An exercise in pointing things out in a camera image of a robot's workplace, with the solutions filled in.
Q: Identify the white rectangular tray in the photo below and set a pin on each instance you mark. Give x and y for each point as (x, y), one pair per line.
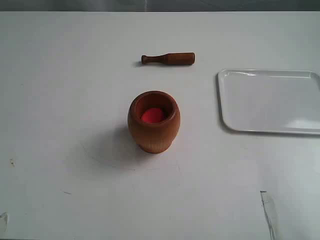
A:
(270, 101)

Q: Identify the brown wooden pestle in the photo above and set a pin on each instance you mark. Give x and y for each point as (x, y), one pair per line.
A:
(175, 59)

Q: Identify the wooden mortar cup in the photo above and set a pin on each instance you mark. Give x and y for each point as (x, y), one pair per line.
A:
(154, 137)

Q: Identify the red ball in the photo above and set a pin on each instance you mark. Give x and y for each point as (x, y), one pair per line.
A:
(153, 115)

